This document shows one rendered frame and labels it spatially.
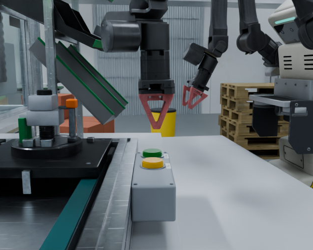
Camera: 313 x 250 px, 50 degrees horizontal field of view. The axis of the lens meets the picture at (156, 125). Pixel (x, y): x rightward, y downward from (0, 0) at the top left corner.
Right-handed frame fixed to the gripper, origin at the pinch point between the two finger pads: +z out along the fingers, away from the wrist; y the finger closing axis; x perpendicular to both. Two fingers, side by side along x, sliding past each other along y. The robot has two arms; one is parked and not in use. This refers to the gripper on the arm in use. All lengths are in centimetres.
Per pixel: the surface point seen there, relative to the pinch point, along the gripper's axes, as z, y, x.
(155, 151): 5.3, 0.9, -0.3
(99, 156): 5.2, 3.2, -11.4
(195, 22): -107, -752, 126
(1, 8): -29, -34, -41
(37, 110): -3.7, 0.4, -23.2
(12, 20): -27, -45, -42
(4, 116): 14, -119, -78
